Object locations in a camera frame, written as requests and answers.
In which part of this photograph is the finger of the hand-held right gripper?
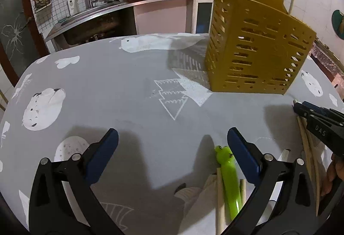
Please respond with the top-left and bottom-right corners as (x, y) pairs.
(293, 101), (344, 158)
(309, 106), (344, 125)

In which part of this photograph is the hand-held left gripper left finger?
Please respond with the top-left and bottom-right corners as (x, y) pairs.
(28, 128), (125, 235)

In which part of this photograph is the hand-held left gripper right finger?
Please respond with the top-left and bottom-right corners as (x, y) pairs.
(222, 127), (323, 235)

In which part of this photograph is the wooden chopstick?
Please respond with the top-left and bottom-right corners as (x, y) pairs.
(240, 178), (247, 207)
(296, 116), (315, 198)
(216, 168), (226, 235)

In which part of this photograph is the green frog-shaped utensil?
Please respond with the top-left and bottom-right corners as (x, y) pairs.
(214, 145), (244, 221)

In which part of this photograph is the yellow slotted utensil holder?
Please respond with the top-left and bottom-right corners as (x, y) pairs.
(204, 0), (318, 96)

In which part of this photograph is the person's right hand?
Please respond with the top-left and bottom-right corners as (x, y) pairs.
(321, 154), (344, 197)

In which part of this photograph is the marble side counter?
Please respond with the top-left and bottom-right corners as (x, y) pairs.
(310, 37), (344, 85)

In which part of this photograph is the grey printed tablecloth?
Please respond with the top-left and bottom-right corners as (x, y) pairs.
(0, 32), (344, 235)

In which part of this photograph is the steel kitchen sink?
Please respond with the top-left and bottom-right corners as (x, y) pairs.
(60, 3), (128, 46)

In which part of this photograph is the cracked dark glass door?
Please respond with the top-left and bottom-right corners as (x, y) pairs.
(0, 0), (42, 74)

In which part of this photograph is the kitchen counter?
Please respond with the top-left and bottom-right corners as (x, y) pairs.
(44, 0), (216, 48)

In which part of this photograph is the white soap bottle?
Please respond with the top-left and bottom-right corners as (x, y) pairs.
(67, 0), (79, 14)

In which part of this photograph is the white spoon handle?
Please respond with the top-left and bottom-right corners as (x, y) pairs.
(280, 148), (291, 163)

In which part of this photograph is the round green wall plaque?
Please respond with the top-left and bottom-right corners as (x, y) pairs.
(331, 9), (344, 37)

